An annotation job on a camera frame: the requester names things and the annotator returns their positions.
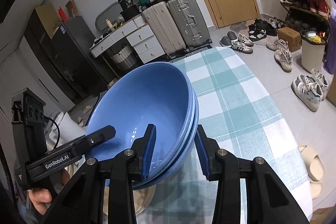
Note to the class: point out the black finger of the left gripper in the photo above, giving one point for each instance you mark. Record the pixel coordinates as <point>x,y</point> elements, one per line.
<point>84,144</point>

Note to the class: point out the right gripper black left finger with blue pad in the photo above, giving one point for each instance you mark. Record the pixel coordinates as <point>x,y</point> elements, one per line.
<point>81,200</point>

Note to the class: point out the large blue bowl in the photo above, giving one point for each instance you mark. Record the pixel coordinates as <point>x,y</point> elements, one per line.
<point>157,93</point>

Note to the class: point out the stacked blue bowls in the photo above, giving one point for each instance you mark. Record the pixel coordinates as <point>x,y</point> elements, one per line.
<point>179,158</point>

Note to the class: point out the person's left hand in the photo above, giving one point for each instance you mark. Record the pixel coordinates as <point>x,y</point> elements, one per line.
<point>40,198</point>

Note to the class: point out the cream plate bottom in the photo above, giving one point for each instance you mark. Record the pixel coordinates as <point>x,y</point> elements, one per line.
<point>142,199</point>

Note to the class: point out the beige slide sandal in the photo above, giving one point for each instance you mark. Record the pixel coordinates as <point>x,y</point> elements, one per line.
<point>313,163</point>

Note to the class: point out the teal checked tablecloth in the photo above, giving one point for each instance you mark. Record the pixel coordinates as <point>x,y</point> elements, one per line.
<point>237,111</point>

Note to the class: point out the black mini fridge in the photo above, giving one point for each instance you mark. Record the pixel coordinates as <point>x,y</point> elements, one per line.
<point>67,59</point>

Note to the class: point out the woven laundry basket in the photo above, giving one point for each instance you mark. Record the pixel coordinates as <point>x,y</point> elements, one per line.
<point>125,59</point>

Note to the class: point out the white green sneaker front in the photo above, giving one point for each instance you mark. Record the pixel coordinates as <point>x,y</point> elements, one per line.
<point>308,90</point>

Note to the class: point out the white drawer desk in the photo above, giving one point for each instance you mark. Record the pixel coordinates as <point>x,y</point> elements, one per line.
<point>138,34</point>

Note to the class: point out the white sneaker behind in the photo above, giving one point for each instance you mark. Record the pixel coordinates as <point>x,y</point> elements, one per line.
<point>322,81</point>

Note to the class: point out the beige sneaker near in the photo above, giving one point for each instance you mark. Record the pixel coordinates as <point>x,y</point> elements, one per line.
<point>284,59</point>

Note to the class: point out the beige suitcase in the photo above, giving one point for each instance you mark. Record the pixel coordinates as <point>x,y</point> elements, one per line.
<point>162,24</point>

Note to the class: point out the purple plastic bag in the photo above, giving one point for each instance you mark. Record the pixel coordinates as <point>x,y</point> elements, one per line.
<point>330,59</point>

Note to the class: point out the white striped sneaker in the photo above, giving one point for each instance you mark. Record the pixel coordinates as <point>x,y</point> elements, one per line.
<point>241,47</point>

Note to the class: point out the white trash bin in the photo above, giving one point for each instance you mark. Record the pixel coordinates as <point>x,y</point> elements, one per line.
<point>313,48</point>

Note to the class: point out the small brown cardboard box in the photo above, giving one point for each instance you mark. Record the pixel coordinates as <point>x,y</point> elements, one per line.
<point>292,37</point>

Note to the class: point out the silver suitcase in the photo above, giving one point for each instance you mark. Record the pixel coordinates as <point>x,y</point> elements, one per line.
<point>190,22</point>

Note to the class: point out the gray slipper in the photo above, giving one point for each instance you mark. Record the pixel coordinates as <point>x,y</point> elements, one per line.
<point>225,42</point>

